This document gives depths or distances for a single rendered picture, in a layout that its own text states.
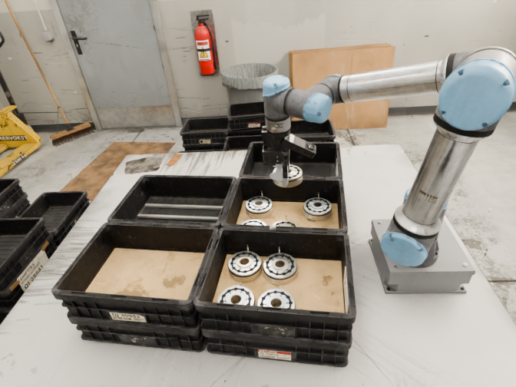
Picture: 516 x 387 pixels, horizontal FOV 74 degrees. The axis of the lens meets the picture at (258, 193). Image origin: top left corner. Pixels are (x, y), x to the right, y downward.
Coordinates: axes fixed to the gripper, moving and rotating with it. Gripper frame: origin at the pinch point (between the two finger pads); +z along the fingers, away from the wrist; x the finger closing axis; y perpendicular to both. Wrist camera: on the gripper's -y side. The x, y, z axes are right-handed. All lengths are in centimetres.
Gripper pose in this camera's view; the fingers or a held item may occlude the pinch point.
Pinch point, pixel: (287, 179)
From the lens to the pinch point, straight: 116.7
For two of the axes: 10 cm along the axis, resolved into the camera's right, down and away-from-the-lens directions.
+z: 0.9, 7.4, 6.7
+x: -1.4, 6.7, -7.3
